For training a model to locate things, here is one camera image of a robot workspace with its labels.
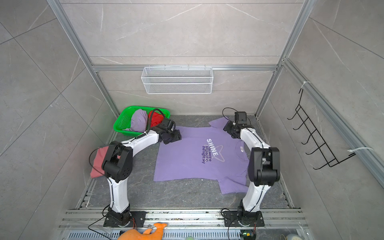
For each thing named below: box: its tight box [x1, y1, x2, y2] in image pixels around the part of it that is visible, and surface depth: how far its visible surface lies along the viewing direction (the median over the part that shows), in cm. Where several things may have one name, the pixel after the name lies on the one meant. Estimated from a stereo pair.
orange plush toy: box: [117, 223, 168, 240], surface depth 67 cm
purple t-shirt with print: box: [153, 116, 250, 195], surface depth 95 cm
